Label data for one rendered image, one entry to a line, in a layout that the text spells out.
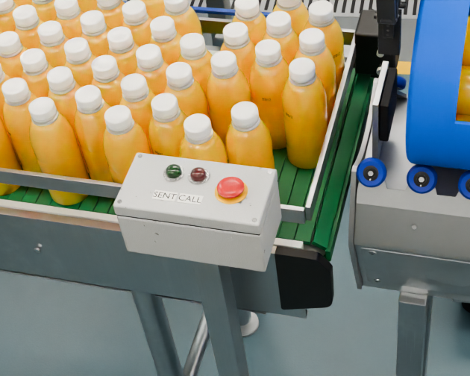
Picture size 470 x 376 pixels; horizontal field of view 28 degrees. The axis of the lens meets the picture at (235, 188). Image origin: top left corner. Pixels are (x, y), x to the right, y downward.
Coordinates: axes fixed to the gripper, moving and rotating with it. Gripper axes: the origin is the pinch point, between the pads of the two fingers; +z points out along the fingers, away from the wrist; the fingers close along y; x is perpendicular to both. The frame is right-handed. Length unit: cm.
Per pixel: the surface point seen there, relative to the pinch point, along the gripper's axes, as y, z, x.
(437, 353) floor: -23, 116, 10
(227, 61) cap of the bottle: 1.1, 7.3, -24.2
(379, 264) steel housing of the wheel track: 9.1, 41.5, 0.3
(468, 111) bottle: 6.7, 7.3, 11.9
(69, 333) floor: -10, 116, -83
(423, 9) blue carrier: 2.4, -6.2, 4.7
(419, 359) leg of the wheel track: 7, 71, 8
